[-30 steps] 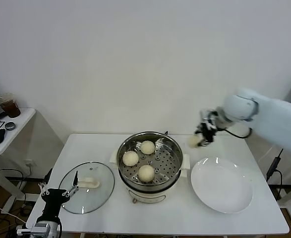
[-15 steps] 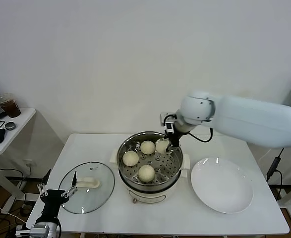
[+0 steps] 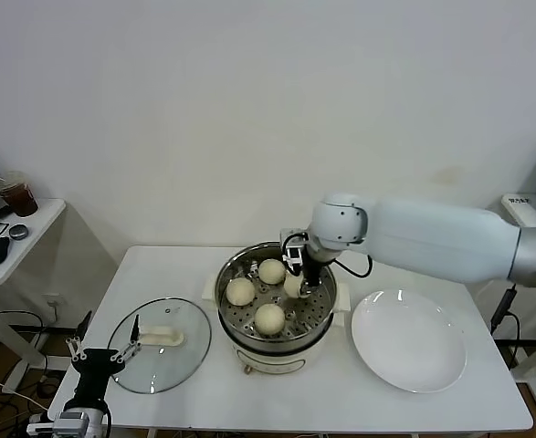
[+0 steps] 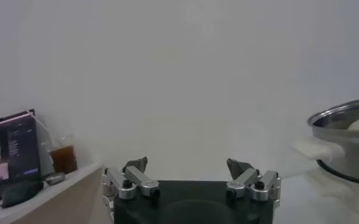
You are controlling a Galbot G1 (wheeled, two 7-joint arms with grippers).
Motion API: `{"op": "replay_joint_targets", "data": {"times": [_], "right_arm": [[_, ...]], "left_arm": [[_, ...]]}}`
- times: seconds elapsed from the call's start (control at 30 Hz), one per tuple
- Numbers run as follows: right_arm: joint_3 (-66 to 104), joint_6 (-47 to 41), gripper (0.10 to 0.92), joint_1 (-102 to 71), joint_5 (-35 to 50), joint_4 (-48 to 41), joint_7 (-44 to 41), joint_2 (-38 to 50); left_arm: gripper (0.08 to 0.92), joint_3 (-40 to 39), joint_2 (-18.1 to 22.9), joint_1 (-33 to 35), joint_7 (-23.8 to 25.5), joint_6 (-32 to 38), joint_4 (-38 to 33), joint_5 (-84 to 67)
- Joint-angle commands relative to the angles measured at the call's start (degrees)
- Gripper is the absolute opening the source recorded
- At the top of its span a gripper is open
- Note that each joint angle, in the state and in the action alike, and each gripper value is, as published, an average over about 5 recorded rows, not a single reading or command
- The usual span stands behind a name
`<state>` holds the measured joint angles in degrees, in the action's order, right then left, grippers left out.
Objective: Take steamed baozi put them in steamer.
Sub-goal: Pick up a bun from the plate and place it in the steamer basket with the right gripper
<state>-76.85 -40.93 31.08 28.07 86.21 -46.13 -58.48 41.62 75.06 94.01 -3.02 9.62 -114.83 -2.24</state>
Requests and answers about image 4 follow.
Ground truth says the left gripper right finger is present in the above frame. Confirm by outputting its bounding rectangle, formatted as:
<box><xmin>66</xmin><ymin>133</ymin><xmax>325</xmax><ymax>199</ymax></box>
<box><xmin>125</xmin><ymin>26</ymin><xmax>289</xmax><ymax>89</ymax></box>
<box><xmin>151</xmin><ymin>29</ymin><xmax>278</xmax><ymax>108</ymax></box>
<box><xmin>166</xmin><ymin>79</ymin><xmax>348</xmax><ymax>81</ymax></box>
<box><xmin>226</xmin><ymin>158</ymin><xmax>282</xmax><ymax>202</ymax></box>

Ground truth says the black laptop with lit screen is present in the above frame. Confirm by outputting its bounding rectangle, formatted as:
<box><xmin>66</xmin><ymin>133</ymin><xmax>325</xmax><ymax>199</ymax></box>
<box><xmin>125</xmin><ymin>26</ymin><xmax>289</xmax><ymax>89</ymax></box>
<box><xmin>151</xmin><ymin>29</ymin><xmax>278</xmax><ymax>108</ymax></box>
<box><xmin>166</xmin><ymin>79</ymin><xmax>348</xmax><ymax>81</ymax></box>
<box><xmin>0</xmin><ymin>109</ymin><xmax>43</xmax><ymax>208</ymax></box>

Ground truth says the grey round earbud case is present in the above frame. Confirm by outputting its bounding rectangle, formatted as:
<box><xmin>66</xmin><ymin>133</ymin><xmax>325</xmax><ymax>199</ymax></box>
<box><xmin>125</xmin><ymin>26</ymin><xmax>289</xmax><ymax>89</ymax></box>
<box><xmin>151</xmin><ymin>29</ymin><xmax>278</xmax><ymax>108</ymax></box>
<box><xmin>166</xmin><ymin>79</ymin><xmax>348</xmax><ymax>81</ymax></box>
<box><xmin>44</xmin><ymin>172</ymin><xmax>66</xmax><ymax>186</ymax></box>

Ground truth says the cream electric cooker pot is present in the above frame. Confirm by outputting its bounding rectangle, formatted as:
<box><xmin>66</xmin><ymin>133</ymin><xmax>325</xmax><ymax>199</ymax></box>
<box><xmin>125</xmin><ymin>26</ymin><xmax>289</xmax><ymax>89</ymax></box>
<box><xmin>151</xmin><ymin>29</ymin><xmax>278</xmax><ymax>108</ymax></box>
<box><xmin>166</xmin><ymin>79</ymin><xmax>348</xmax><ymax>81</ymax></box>
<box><xmin>304</xmin><ymin>159</ymin><xmax>359</xmax><ymax>223</ymax></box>

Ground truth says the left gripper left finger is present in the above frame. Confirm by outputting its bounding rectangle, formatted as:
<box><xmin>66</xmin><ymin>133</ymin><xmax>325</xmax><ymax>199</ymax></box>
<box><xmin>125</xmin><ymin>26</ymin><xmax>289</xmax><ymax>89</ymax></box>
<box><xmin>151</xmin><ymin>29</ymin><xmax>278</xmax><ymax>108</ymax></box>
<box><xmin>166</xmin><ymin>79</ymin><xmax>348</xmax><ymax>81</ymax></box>
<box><xmin>102</xmin><ymin>156</ymin><xmax>161</xmax><ymax>201</ymax></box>

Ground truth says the plastic cup of brown drink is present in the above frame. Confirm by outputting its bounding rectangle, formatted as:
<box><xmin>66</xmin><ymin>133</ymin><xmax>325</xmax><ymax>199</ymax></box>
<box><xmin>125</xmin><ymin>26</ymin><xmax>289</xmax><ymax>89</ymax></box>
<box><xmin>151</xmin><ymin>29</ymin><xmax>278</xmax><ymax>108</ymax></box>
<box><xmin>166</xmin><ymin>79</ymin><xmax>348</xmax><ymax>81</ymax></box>
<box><xmin>46</xmin><ymin>136</ymin><xmax>79</xmax><ymax>175</ymax></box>

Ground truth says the stainless steel steamer basket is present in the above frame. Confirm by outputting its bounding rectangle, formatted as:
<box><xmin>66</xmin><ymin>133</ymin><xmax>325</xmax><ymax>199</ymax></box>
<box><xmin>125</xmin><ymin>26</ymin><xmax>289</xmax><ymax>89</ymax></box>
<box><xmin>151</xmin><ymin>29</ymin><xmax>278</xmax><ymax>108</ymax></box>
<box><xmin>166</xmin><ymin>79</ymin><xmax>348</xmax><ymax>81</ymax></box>
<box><xmin>293</xmin><ymin>96</ymin><xmax>359</xmax><ymax>187</ymax></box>

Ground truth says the white side desk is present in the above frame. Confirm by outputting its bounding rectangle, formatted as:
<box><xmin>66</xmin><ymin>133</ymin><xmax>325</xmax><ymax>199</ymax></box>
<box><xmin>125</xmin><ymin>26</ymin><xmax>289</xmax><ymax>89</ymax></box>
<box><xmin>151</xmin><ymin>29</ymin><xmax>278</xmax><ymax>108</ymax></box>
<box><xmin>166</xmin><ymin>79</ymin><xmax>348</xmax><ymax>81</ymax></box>
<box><xmin>0</xmin><ymin>163</ymin><xmax>104</xmax><ymax>224</ymax></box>

